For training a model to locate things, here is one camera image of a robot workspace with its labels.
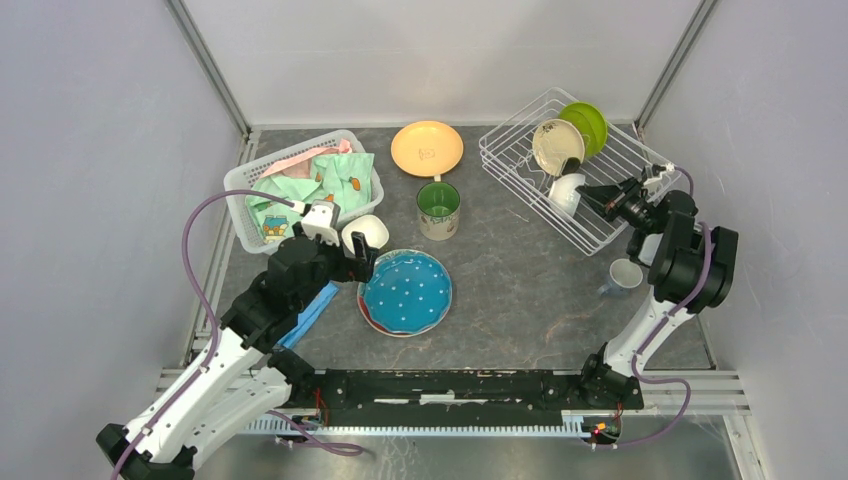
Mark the lime green plate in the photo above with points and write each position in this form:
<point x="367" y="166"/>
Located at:
<point x="596" y="119"/>

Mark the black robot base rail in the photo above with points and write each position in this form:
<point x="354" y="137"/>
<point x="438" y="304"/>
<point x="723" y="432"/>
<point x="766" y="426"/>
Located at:
<point x="456" y="398"/>

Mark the aluminium corner post right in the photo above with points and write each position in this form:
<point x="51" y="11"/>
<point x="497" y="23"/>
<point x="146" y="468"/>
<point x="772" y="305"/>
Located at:
<point x="675" y="62"/>

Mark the orange plate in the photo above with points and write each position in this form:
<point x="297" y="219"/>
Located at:
<point x="427" y="149"/>

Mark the aluminium corner post left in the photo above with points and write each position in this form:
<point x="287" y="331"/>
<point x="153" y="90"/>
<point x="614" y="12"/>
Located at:
<point x="191" y="33"/>

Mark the white plastic basket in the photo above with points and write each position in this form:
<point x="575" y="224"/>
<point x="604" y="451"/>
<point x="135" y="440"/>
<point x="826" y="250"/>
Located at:
<point x="244" y="177"/>

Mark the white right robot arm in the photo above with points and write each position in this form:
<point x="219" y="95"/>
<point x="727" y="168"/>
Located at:
<point x="690" y="267"/>

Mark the blue dotted plate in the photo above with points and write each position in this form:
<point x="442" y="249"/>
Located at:
<point x="405" y="293"/>

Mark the green printed cloth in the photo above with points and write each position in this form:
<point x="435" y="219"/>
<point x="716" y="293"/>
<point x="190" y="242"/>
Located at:
<point x="344" y="179"/>

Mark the blue printed cloth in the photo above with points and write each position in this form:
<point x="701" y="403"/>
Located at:
<point x="309" y="316"/>

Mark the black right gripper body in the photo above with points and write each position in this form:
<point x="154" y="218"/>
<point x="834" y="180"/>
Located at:
<point x="634" y="210"/>

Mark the small white blue cup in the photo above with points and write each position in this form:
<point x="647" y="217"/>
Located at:
<point x="623" y="277"/>

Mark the teal rimmed red plate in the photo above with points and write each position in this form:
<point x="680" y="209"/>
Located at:
<point x="371" y="318"/>

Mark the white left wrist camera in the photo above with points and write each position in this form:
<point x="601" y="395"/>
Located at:
<point x="318" y="221"/>

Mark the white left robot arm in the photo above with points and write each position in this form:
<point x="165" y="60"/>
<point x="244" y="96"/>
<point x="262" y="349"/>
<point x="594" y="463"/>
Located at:
<point x="240" y="375"/>

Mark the white round bowl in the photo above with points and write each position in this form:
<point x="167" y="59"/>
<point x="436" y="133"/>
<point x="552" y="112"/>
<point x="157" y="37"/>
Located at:
<point x="564" y="193"/>

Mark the pink cloth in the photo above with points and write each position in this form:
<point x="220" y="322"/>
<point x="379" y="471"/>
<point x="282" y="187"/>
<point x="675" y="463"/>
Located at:
<point x="299" y="166"/>

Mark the aluminium corner post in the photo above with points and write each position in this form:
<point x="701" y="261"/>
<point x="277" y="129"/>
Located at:
<point x="675" y="62"/>
<point x="191" y="33"/>

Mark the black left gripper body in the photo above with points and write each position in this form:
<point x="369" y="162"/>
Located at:
<point x="333" y="264"/>

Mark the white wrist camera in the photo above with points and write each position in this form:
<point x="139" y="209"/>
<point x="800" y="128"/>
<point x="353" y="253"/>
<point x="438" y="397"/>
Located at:
<point x="318" y="221"/>
<point x="653" y="176"/>

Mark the green interior mug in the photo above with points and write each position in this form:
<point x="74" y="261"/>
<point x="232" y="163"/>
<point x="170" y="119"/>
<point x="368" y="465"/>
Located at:
<point x="438" y="204"/>

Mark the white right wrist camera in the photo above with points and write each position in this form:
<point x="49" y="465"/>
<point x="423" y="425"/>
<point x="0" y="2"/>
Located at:
<point x="653" y="176"/>

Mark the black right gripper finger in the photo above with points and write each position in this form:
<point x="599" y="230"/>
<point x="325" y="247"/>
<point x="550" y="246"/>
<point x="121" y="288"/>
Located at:
<point x="611" y="191"/>
<point x="608" y="209"/>

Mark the cream floral plate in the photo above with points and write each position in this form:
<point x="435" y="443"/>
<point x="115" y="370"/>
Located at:
<point x="558" y="147"/>

